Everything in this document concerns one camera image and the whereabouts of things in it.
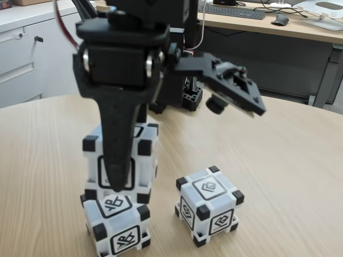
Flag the white cube lightning glyph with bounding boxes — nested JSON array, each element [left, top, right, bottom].
[[81, 123, 160, 206]]

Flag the white cube layered squares glyph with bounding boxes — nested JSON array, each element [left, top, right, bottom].
[[175, 165, 245, 247]]

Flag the white filing cabinet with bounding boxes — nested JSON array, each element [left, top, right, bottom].
[[0, 2, 93, 109]]

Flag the white cube crossed glyph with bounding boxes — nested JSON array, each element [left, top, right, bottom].
[[80, 194, 151, 255]]

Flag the brown cardboard box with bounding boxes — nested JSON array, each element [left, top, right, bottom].
[[12, 0, 58, 6]]

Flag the dark computer keyboard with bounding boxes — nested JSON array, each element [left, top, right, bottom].
[[197, 5, 267, 21]]

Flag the dark computer mouse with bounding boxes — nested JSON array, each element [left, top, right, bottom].
[[270, 13, 290, 27]]

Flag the wooden office desk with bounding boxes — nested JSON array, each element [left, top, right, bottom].
[[95, 0, 343, 108]]

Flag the white round monitor base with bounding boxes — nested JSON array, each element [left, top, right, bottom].
[[269, 0, 293, 8]]

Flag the white laptop stand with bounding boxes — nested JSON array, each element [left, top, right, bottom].
[[300, 0, 343, 32]]

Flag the red white black servo cable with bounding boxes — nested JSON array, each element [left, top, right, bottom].
[[53, 0, 81, 51]]

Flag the black gripper camera with mount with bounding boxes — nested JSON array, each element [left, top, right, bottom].
[[171, 52, 267, 117]]

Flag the thin white camera cable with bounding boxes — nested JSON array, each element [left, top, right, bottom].
[[183, 0, 207, 54]]

